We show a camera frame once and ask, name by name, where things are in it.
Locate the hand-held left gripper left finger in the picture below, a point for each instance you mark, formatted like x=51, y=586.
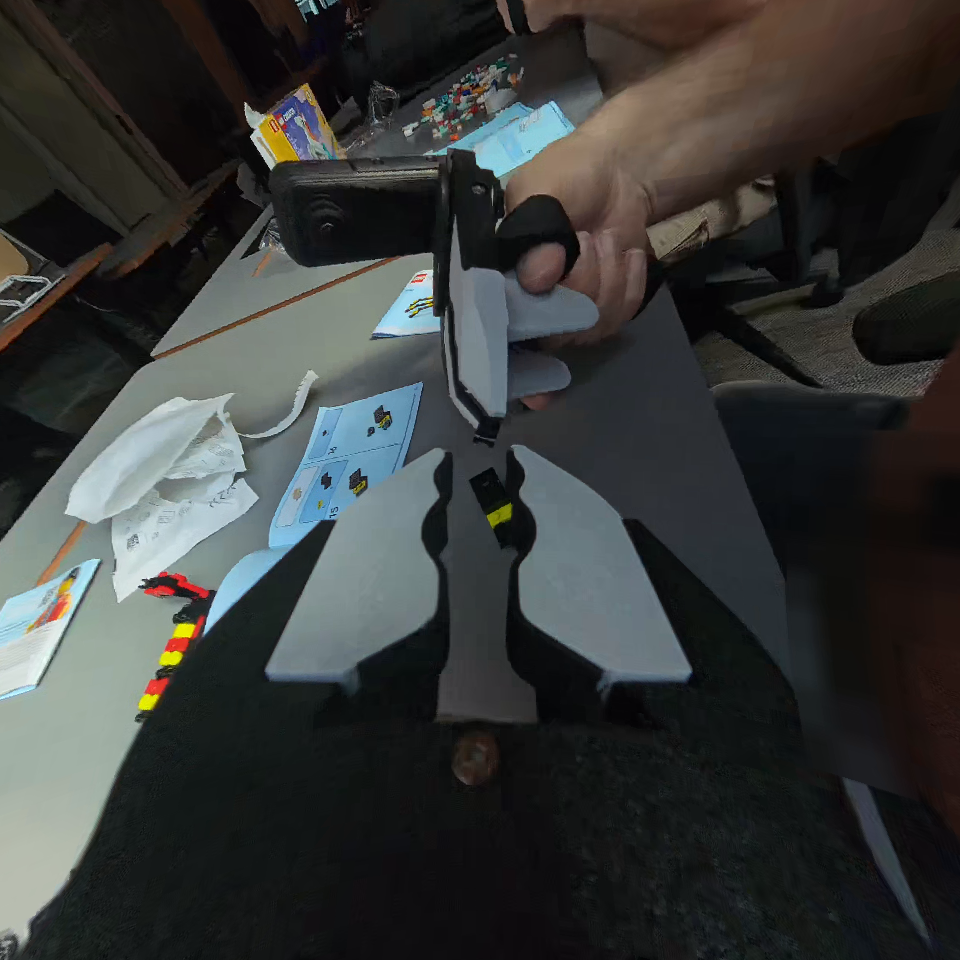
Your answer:
x=360, y=592

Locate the small black brick piece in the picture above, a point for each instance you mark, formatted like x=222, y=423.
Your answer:
x=486, y=433

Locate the yellow toy box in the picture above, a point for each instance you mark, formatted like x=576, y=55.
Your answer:
x=292, y=127

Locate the black mesh office chair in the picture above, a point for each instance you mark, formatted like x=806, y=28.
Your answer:
x=907, y=330

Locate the pile of loose coloured bricks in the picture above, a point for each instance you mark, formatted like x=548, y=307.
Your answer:
x=469, y=97

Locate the plain white paper bag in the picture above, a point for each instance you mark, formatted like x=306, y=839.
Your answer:
x=142, y=457

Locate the small printed white paper bag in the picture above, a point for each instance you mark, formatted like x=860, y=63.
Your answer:
x=217, y=454

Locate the grey chair armrest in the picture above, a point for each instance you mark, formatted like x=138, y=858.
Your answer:
x=810, y=409

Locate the open blue instruction booklet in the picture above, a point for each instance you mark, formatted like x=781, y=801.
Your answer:
x=341, y=442

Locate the person's right hand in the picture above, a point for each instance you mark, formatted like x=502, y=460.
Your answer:
x=600, y=180

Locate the person's right forearm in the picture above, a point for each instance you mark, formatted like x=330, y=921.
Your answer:
x=787, y=112

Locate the clear plastic bag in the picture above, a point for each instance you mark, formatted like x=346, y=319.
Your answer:
x=375, y=112

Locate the grey cabinet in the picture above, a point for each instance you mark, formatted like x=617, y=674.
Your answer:
x=82, y=127

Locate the small booklet with red picture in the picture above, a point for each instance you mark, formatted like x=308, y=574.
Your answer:
x=37, y=630

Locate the long red yellow brick assembly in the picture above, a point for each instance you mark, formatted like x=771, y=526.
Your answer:
x=174, y=652

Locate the wooden side table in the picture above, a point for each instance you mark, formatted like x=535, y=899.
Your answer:
x=52, y=300

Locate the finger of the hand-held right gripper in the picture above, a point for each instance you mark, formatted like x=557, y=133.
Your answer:
x=480, y=337
x=453, y=375

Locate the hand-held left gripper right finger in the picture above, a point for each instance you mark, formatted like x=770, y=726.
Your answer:
x=592, y=592

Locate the black and yellow brick assembly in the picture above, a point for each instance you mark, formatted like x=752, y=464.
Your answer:
x=499, y=515

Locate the wide blue instruction booklet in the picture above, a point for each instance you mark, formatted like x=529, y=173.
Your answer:
x=517, y=135

